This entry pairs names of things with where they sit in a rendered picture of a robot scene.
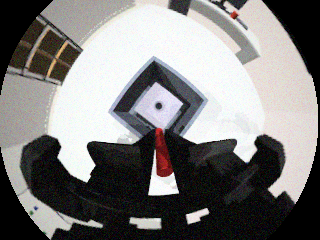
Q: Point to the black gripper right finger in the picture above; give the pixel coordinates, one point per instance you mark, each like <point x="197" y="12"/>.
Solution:
<point x="187" y="157"/>

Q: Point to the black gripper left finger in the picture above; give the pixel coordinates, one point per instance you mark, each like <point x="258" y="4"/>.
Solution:
<point x="138" y="156"/>

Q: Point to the red peg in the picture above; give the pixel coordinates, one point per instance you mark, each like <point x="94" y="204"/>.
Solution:
<point x="163" y="161"/>

